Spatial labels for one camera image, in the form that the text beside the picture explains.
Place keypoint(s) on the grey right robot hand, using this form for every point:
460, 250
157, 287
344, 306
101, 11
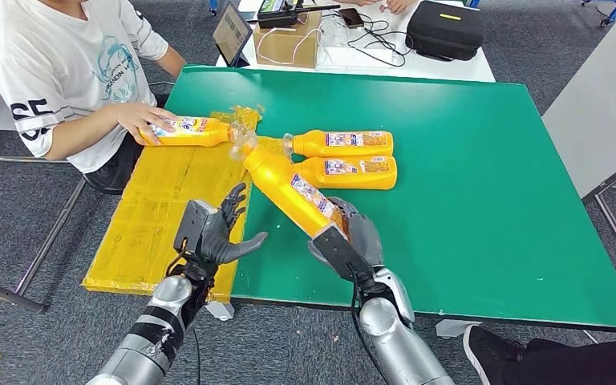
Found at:
369, 239

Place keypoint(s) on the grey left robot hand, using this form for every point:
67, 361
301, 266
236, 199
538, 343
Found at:
217, 239

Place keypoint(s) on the person's left hand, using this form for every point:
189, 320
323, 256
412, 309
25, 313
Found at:
398, 5

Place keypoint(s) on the person's right hand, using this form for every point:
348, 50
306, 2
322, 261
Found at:
356, 2
143, 119

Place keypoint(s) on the orange detergent bottle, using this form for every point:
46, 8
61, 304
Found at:
281, 183
313, 150
196, 133
361, 180

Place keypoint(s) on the person's left forearm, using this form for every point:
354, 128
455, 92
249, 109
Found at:
172, 62

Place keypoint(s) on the person's right forearm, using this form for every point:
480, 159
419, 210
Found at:
79, 135

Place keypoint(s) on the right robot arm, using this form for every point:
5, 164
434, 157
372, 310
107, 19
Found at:
393, 340

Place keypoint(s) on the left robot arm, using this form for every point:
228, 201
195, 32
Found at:
143, 340

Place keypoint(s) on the person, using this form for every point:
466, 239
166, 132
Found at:
63, 64
552, 366
398, 5

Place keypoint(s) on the black smartphone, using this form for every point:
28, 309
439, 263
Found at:
351, 17

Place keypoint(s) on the clear plastic box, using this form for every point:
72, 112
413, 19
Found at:
334, 40

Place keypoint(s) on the black carrying case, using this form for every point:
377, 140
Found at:
446, 32

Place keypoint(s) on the white table foot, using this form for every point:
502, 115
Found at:
220, 311
454, 328

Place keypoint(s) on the yellow taped board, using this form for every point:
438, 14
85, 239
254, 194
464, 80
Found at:
143, 234

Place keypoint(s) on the black radio device with antenna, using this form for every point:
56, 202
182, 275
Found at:
276, 18

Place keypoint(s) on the white table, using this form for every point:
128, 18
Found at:
446, 72

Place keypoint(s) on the brown cardboard box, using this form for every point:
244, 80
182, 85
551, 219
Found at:
286, 50

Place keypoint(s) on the yellow film patch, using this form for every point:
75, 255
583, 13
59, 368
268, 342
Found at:
271, 144

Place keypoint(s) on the dark tablet with stand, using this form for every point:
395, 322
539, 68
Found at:
231, 32

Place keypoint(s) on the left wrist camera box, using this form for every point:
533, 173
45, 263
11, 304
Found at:
194, 226

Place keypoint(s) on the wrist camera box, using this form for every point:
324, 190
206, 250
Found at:
342, 252
194, 226

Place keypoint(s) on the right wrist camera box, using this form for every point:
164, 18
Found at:
342, 252

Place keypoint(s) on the blue wheeled frame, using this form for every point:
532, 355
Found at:
613, 13

